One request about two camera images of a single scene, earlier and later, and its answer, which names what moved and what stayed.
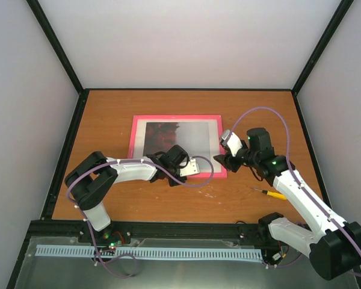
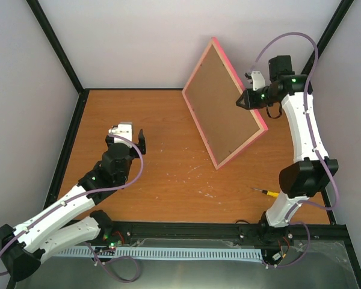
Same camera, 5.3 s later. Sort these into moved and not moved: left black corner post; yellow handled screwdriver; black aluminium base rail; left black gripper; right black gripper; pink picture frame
Moved: pink picture frame; right black gripper; left black gripper
Not moved: yellow handled screwdriver; black aluminium base rail; left black corner post
